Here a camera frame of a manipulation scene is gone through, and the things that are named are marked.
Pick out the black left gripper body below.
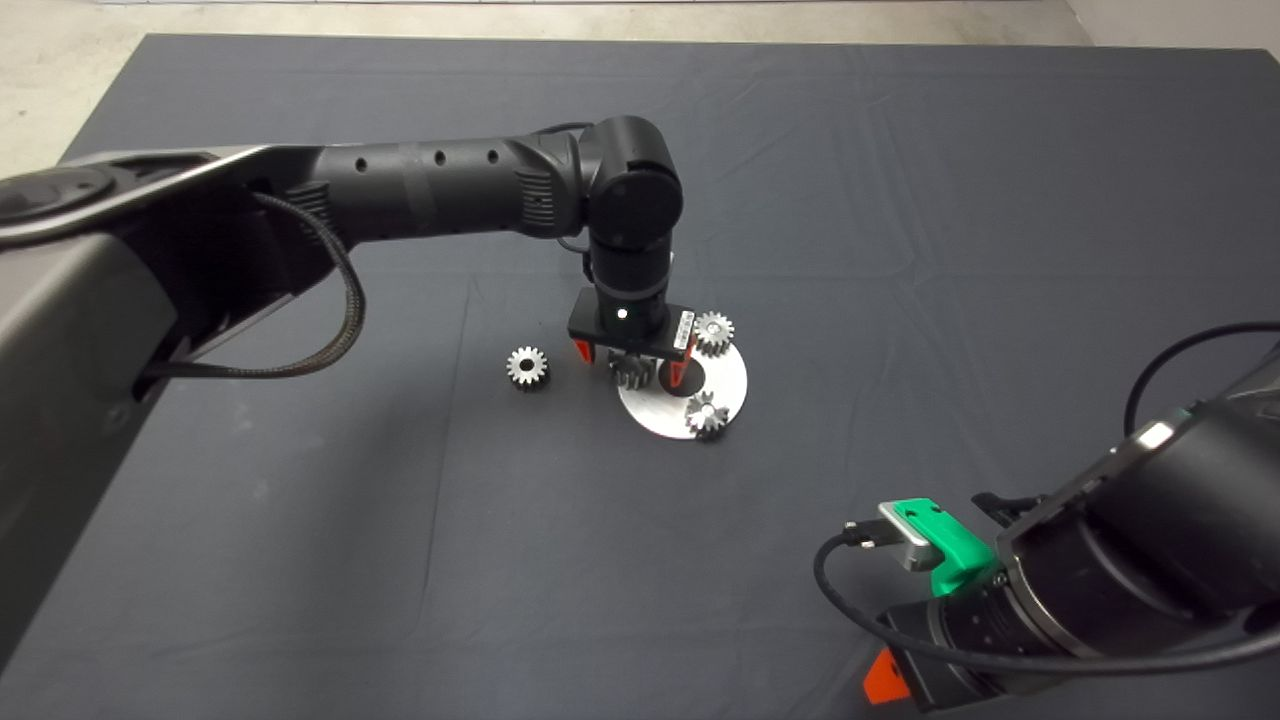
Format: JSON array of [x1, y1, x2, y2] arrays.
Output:
[[567, 288, 696, 363]]

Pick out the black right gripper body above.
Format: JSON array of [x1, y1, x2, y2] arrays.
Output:
[[888, 575, 1061, 713]]

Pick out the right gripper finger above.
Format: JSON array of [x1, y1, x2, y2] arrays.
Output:
[[864, 648, 913, 706]]

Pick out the large steel gear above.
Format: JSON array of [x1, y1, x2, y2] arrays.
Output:
[[610, 352, 659, 393]]

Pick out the small steel gear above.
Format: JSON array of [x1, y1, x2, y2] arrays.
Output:
[[506, 346, 551, 392], [693, 311, 736, 358], [685, 392, 731, 441]]

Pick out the round metal plate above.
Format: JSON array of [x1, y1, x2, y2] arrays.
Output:
[[617, 345, 749, 439]]

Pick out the dark grey table cloth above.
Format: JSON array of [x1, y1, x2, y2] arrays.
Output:
[[0, 33, 1280, 720]]

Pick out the green right camera mount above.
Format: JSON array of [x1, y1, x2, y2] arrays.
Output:
[[893, 498, 999, 598]]

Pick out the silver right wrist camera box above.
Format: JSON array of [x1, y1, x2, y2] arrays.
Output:
[[878, 500, 946, 573]]

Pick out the black right camera cable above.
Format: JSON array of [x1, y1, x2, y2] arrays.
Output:
[[813, 520, 1280, 676]]

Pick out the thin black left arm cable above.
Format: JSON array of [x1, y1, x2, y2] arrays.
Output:
[[533, 121, 598, 286]]

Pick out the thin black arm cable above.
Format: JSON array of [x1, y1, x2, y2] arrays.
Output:
[[1123, 321, 1280, 438], [533, 121, 598, 286]]

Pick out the braided black left arm cable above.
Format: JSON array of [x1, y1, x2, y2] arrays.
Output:
[[140, 192, 367, 381]]

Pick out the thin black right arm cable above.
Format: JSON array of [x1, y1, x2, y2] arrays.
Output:
[[1123, 321, 1280, 438]]

